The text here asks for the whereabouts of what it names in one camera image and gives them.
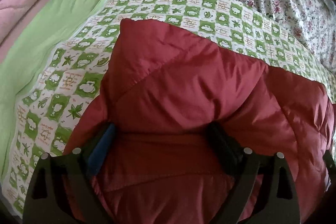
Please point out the green white patterned quilt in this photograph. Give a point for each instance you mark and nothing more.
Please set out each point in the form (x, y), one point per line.
(53, 71)

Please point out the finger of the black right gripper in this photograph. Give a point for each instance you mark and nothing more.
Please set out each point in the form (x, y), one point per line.
(331, 169)

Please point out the red quilted jacket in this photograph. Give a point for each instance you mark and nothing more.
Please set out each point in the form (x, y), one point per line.
(163, 86)

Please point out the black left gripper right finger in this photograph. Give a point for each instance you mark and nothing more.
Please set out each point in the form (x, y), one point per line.
(263, 191)

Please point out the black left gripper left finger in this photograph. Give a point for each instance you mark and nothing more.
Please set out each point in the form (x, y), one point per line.
(60, 189)

